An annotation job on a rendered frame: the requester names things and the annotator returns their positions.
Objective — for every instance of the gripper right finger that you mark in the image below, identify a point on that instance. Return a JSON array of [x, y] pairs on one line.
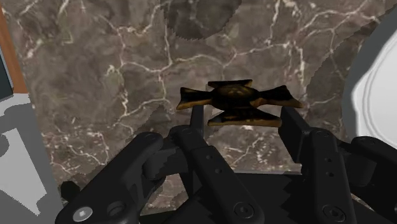
[[322, 161]]

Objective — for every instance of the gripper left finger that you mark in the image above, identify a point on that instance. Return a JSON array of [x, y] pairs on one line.
[[198, 161]]

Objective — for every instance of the dark gold cross-shaped ornament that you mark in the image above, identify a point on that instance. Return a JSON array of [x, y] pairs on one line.
[[238, 102]]

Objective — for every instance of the white plate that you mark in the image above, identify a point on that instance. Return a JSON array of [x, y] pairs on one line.
[[375, 90]]

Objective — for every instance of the wooden cabinet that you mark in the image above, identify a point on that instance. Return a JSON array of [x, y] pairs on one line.
[[7, 62]]

